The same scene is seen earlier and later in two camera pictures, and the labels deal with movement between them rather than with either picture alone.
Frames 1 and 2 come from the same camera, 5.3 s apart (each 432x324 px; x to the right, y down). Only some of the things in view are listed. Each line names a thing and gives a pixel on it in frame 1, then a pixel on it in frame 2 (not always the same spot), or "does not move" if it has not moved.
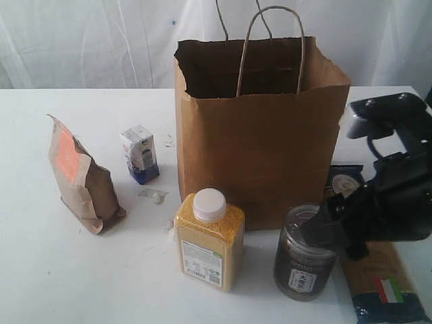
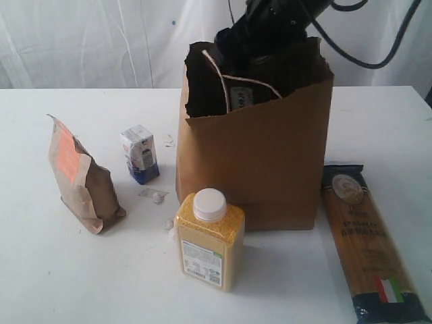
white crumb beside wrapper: [158, 198] does not move
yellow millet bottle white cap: [210, 231] does not move
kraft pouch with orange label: [84, 184] does not move
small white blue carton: [141, 152] does not move
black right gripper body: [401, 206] → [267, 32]
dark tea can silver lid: [304, 270] → [241, 96]
